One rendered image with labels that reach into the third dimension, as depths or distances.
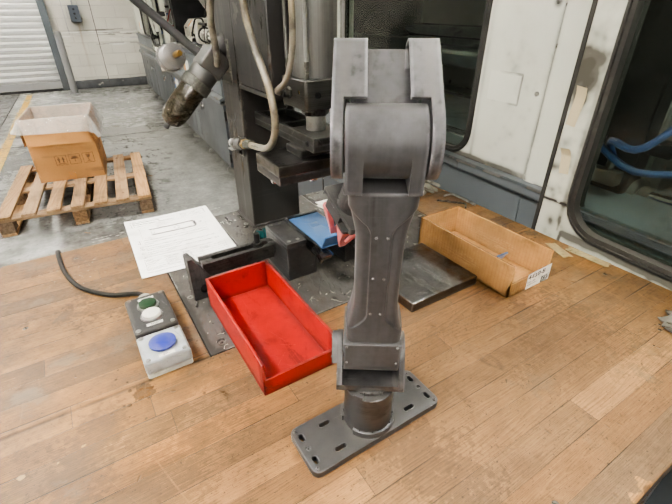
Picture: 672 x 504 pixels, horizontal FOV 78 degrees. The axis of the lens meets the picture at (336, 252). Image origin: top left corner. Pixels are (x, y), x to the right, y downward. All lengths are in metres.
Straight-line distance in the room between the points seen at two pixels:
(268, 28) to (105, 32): 9.15
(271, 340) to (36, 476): 0.34
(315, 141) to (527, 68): 0.67
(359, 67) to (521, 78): 0.90
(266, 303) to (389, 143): 0.51
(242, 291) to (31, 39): 9.23
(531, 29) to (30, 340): 1.24
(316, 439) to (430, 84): 0.43
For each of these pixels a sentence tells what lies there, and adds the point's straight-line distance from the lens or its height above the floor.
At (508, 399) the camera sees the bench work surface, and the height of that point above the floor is 0.90.
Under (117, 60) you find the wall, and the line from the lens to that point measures 9.95.
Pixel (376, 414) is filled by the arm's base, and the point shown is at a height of 0.95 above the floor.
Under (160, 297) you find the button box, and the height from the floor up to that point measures 0.93.
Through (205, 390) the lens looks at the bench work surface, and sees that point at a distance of 0.66.
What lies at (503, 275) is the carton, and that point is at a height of 0.94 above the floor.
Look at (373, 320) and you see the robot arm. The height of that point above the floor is 1.09.
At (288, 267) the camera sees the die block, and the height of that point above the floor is 0.93.
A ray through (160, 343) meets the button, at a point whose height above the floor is 0.94.
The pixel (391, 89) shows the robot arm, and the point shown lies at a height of 1.31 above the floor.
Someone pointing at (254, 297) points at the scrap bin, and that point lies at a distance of 0.80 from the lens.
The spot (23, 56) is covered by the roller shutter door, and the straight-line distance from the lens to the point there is 9.91.
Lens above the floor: 1.38
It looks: 31 degrees down
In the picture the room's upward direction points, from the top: straight up
